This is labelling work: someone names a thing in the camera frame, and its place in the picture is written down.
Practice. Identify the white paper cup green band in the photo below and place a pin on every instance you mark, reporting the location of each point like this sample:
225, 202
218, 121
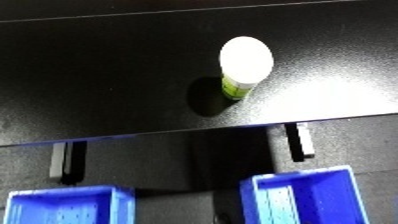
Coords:
246, 63

